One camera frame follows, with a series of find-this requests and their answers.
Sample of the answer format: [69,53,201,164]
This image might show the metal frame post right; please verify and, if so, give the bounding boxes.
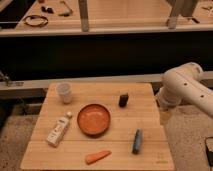
[166,0,185,29]

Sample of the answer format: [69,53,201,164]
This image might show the beige wooden stick gripper finger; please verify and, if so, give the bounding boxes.
[160,111,172,125]

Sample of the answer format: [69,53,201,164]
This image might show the white bottle with label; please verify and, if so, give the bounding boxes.
[46,112,72,147]

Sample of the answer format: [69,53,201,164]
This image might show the metal clamp at left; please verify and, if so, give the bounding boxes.
[0,70,24,87]

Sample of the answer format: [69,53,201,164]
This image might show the metal frame post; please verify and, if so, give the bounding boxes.
[78,0,89,32]
[166,0,185,29]

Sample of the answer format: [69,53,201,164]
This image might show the coiled black cable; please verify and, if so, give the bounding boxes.
[22,14,50,28]

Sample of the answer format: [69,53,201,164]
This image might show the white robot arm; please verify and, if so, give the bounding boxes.
[156,62,213,125]

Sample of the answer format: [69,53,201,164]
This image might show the orange round bowl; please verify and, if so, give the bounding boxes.
[77,104,111,136]

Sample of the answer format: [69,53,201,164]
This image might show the metal frame post left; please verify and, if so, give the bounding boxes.
[78,0,89,32]

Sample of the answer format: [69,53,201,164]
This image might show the glasses on back table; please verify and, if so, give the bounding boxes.
[58,0,73,17]

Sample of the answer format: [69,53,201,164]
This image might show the small black back object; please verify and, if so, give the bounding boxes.
[41,6,54,14]

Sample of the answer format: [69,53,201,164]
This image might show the orange carrot piece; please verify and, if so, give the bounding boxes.
[85,150,111,164]

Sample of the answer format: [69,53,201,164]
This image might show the black object at edge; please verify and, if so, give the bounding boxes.
[204,137,213,167]

